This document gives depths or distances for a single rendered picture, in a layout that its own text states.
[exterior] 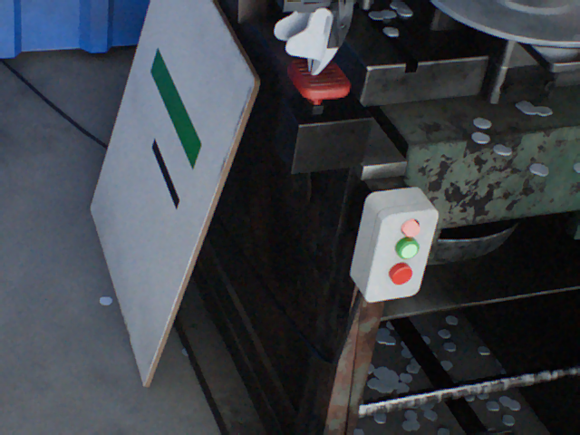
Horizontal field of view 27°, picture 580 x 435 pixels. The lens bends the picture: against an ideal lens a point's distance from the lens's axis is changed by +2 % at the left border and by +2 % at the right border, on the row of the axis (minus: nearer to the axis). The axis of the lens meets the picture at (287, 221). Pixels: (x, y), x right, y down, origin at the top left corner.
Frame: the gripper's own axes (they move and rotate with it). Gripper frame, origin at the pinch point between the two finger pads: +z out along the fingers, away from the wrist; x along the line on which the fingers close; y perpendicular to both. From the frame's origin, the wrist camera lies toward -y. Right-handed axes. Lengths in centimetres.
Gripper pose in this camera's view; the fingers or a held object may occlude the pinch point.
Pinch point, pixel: (320, 62)
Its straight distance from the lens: 135.2
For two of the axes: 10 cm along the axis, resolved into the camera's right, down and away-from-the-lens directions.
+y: -9.2, 1.2, -3.6
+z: -1.3, 7.9, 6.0
